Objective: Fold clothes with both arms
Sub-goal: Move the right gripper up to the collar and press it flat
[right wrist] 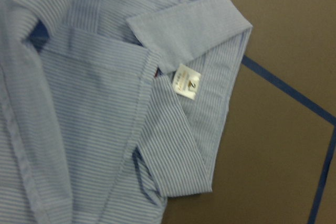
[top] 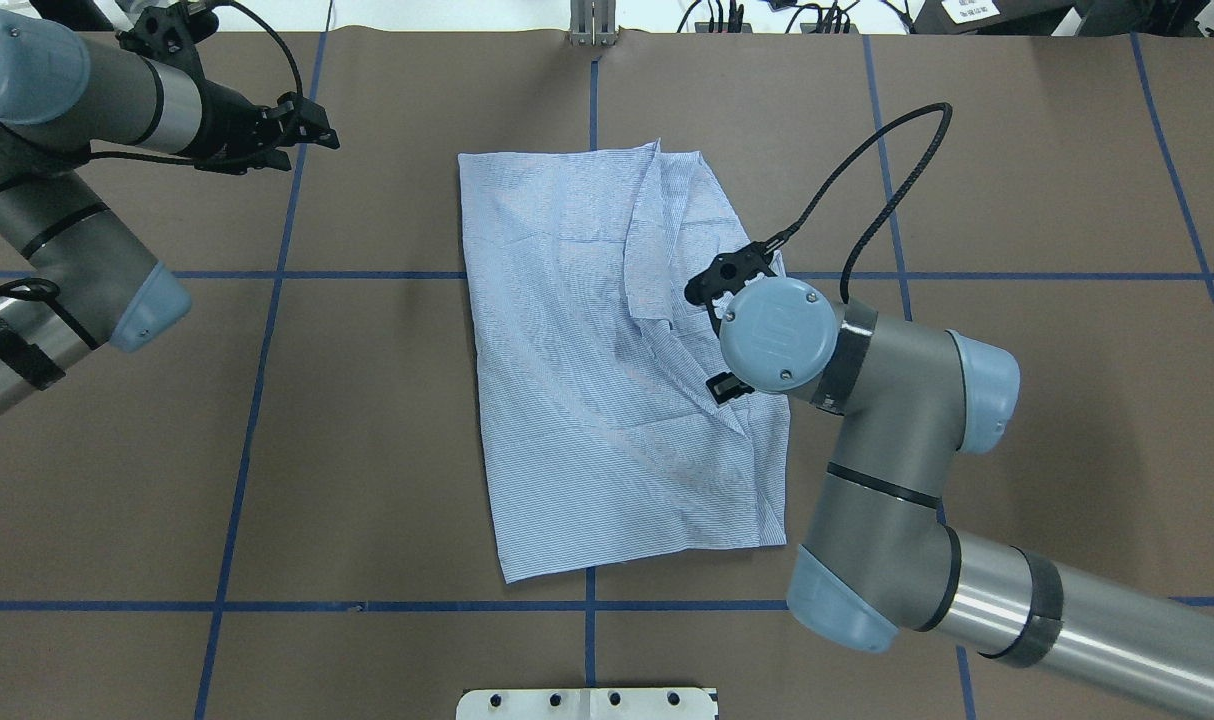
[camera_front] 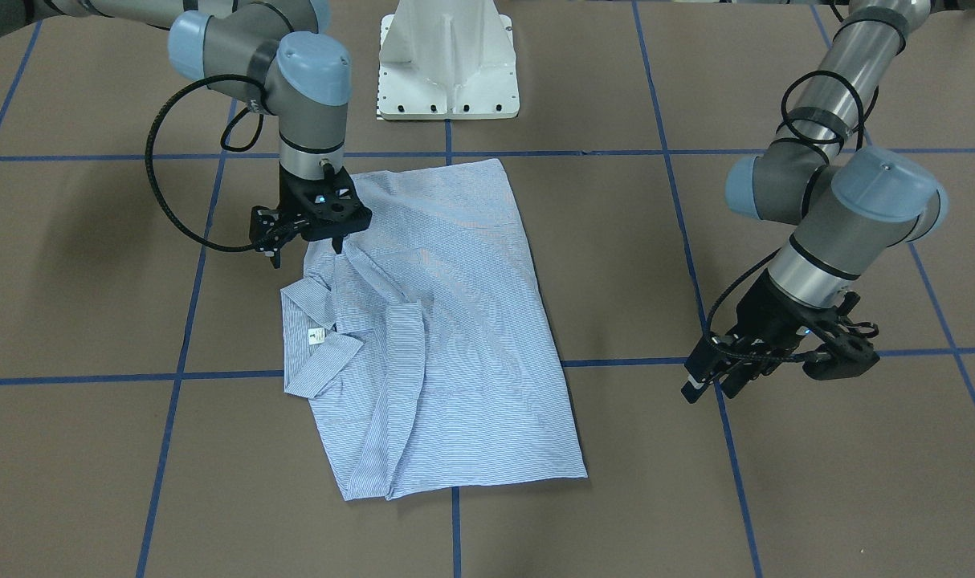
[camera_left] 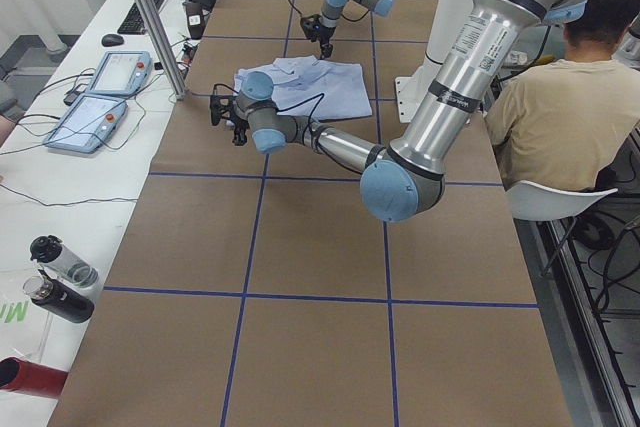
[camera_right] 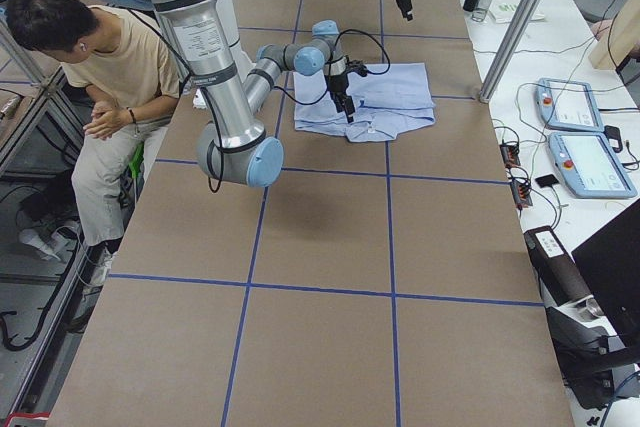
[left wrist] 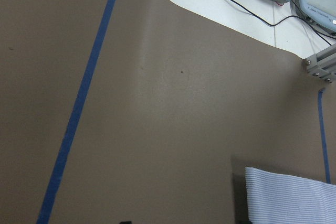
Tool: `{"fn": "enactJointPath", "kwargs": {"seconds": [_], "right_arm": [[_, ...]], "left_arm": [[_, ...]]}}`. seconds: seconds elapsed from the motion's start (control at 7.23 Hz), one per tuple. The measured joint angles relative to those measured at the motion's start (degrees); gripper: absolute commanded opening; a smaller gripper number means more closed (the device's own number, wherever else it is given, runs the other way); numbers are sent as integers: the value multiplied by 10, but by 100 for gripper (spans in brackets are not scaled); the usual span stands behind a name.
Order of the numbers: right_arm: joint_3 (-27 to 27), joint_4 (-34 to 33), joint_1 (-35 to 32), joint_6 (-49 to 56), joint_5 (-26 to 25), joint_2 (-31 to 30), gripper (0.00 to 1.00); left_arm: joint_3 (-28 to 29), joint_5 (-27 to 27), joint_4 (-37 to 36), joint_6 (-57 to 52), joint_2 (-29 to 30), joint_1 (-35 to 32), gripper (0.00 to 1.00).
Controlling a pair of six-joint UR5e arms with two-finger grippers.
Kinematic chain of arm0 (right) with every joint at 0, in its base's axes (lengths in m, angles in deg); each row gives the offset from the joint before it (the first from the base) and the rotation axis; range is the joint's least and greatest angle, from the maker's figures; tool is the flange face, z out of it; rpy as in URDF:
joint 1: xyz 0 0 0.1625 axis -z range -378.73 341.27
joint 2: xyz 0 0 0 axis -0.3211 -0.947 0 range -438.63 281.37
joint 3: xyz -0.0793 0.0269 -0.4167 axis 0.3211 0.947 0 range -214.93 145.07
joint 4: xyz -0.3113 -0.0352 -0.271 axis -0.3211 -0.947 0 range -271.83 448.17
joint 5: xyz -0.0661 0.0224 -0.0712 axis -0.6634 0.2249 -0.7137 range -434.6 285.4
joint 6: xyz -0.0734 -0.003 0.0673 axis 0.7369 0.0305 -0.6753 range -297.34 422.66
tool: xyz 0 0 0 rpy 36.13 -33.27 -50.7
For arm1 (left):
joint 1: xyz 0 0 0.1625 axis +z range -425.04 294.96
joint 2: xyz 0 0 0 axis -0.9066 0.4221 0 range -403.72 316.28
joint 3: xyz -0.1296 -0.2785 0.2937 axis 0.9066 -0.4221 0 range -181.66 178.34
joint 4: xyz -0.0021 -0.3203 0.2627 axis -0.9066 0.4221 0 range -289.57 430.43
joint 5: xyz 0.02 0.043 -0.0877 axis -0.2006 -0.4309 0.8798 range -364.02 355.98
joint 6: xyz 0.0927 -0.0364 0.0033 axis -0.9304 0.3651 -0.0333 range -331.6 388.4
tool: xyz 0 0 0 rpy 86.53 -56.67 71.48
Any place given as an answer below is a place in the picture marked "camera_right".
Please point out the light blue striped shirt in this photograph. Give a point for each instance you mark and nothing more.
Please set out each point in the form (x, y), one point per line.
(388, 102)

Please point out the aluminium frame post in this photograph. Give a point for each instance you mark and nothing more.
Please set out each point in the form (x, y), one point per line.
(507, 48)

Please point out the black phone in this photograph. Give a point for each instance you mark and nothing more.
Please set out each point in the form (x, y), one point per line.
(546, 181)

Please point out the teach pendant tablet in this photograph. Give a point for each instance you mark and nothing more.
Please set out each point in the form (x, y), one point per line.
(588, 166)
(567, 105)

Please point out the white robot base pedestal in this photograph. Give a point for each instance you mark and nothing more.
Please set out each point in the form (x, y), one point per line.
(235, 12)

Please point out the lower teach pendant tablet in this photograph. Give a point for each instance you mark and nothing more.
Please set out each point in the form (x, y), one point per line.
(588, 166)

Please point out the seated person beige clothes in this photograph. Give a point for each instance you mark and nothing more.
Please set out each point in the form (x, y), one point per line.
(127, 71)

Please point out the black monitor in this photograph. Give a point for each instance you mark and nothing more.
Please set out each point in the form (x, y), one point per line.
(608, 262)

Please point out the upper teach pendant tablet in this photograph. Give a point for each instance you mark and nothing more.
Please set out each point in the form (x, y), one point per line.
(567, 105)

